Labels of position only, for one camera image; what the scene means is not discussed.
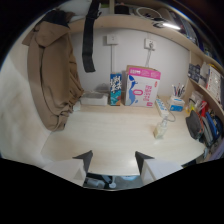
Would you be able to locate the office chair base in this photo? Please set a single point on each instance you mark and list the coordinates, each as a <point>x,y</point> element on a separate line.
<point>101,181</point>

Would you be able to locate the blue drink carton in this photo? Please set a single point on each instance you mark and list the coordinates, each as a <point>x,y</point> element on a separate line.
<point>115,89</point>

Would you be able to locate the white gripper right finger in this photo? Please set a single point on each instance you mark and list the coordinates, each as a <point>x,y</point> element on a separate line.
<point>156,168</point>

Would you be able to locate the dark grey pouch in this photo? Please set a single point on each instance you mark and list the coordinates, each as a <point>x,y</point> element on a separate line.
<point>194,124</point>

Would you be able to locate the clear Clinique bottle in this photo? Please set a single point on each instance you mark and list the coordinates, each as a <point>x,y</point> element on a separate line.
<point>160,128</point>

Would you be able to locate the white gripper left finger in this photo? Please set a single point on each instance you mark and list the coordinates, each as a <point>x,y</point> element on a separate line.
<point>68,167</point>

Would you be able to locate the white wall socket with plug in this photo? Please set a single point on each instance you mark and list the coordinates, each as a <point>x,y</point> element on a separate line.
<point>150,44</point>

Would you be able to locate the wooden shelf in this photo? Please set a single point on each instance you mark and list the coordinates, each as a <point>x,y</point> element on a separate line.
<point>140,25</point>

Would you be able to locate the brown hanging coat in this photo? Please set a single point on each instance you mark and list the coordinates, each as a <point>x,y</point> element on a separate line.
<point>52,71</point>

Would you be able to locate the blue white pen holder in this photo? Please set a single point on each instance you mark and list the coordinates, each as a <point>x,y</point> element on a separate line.
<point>176,104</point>

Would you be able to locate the pink and white carton box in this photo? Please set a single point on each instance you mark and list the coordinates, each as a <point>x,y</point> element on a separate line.
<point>142,86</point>

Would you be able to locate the white power strip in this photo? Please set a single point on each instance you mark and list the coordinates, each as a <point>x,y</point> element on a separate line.
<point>162,107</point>

